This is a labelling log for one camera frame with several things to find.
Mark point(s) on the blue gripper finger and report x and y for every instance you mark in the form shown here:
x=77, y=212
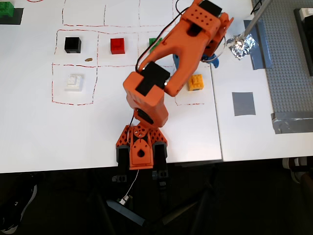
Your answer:
x=210, y=58
x=177, y=63

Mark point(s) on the orange lego block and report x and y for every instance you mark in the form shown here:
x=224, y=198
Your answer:
x=196, y=82

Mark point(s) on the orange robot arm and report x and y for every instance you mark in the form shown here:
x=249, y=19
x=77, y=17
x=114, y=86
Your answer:
x=176, y=51

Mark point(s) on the grey square tape marker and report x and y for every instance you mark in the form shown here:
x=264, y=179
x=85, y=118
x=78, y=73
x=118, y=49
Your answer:
x=243, y=104

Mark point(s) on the red lego block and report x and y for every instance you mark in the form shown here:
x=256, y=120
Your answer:
x=118, y=46

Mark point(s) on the small white lego block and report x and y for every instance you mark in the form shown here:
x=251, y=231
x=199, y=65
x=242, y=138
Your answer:
x=306, y=13

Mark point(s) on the black lego block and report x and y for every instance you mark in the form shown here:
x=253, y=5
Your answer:
x=72, y=45

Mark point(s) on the green lego block on plate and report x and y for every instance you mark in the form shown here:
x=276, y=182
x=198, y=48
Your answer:
x=6, y=9

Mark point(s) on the crumpled aluminium foil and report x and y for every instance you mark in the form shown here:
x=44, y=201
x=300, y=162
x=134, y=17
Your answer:
x=240, y=47

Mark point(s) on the long grey tape strip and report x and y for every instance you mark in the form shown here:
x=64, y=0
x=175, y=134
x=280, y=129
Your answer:
x=261, y=54

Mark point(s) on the metal pole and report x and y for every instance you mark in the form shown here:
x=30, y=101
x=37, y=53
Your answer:
x=256, y=18

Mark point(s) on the grey lego baseplate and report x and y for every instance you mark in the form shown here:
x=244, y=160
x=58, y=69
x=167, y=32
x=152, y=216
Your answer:
x=286, y=61

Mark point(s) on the small brown scrap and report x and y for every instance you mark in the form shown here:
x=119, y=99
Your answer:
x=88, y=59

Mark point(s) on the black table clamp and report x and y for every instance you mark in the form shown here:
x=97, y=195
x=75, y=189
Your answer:
x=122, y=159
x=160, y=156

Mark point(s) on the wide grey tape strip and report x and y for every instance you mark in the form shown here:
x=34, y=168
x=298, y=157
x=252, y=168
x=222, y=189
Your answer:
x=291, y=123

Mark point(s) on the white and black shoe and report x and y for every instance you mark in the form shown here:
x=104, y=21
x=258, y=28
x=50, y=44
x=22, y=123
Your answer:
x=297, y=169

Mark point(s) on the dark grey stand leg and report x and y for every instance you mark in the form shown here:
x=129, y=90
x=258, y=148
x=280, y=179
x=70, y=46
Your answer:
x=181, y=213
x=127, y=213

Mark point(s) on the dark square plate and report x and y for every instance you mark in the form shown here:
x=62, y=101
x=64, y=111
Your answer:
x=17, y=18

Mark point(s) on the black shoe white sole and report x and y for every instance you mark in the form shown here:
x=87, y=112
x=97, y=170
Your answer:
x=17, y=205

